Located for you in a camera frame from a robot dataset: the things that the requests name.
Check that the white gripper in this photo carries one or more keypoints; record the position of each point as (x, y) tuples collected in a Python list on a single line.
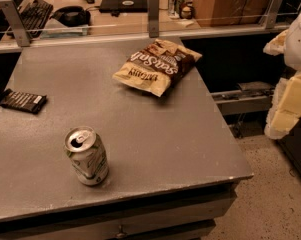
[(299, 42)]

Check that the silver green 7up can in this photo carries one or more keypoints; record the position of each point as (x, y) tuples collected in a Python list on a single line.
[(86, 151)]

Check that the wooden cabinet panel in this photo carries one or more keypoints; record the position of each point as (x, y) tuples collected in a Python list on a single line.
[(211, 13)]

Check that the glass jar cluster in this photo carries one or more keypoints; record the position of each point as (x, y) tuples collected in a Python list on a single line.
[(180, 9)]

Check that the sea salt chip bag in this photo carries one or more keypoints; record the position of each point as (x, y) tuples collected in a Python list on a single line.
[(157, 66)]

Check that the black laptop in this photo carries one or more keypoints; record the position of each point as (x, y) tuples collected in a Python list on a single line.
[(136, 6)]

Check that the black headphones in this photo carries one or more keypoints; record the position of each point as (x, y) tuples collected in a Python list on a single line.
[(72, 16)]

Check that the drawer pull knob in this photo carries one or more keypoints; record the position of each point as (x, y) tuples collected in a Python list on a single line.
[(121, 233)]

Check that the dark snack bar wrapper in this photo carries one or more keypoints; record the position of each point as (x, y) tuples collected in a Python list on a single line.
[(22, 101)]

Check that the black keyboard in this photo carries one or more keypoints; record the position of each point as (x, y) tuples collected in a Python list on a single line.
[(35, 16)]

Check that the grey metal shelf rail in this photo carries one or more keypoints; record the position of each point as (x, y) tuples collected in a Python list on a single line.
[(247, 98)]

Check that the right metal bracket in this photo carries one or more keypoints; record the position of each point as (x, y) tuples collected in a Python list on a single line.
[(270, 16)]

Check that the metal bracket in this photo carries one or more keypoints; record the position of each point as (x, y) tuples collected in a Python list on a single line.
[(270, 16), (153, 18), (14, 19)]

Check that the middle metal bracket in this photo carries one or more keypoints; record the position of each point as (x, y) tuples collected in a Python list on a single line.
[(153, 18)]

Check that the left metal bracket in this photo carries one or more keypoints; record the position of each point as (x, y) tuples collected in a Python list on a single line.
[(14, 19)]

